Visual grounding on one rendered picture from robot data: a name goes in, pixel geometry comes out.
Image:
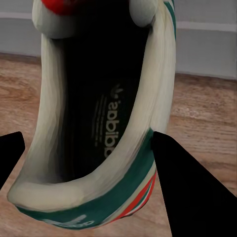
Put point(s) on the gym shoe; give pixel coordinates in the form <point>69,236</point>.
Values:
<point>108,76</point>

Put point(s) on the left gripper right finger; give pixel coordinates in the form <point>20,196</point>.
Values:
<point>197,204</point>

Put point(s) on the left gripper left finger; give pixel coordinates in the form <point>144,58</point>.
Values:
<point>12,147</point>

